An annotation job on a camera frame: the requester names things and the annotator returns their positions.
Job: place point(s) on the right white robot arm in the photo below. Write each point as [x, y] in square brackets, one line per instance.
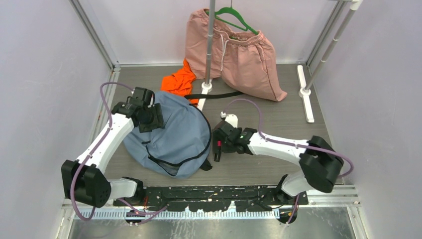
[319, 166]

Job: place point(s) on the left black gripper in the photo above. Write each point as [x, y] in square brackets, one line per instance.
[158, 122]

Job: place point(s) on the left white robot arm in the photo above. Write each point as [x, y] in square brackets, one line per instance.
[84, 178]

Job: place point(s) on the left rack pole with foot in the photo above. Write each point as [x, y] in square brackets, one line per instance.
[207, 85]

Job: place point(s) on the pink shorts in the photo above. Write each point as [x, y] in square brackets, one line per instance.
[244, 60]

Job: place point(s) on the green clothes hanger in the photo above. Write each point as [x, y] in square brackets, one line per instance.
[231, 11]

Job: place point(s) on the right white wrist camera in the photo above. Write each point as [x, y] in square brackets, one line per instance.
[232, 119]

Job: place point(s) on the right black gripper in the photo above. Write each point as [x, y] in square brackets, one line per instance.
[224, 148]

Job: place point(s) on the rack pole with foot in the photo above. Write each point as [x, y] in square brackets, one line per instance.
[318, 56]
[207, 85]

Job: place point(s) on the orange cloth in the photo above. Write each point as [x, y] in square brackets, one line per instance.
[181, 82]

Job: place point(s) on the blue student backpack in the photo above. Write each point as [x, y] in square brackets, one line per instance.
[179, 149]

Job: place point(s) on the right rack pole with foot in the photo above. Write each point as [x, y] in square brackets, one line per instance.
[318, 56]

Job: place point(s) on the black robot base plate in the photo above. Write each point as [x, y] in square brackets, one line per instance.
[251, 198]

